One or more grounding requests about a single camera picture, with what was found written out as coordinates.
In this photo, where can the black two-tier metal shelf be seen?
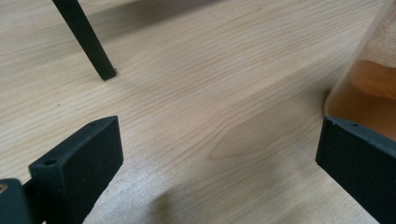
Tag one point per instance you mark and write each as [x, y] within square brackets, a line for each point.
[84, 34]

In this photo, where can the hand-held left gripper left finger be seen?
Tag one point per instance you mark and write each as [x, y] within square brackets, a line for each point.
[77, 165]

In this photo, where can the white-lidded clear jar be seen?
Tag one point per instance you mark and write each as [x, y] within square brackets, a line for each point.
[370, 93]

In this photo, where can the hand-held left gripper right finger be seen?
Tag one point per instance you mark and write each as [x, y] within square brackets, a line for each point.
[358, 161]

